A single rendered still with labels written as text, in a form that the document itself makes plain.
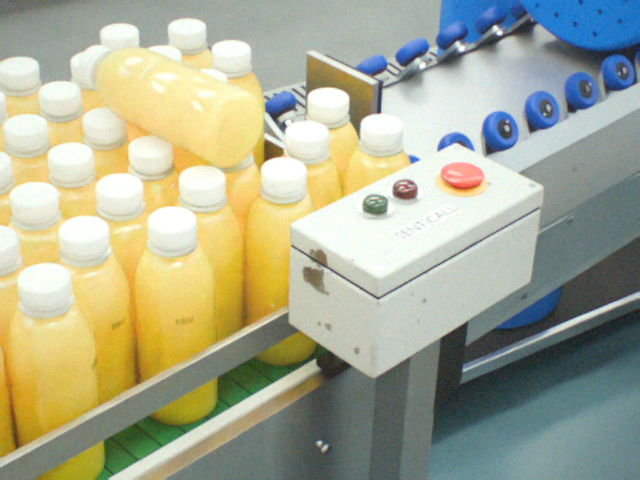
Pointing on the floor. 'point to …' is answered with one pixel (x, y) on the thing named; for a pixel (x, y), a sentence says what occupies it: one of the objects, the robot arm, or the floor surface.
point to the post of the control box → (404, 417)
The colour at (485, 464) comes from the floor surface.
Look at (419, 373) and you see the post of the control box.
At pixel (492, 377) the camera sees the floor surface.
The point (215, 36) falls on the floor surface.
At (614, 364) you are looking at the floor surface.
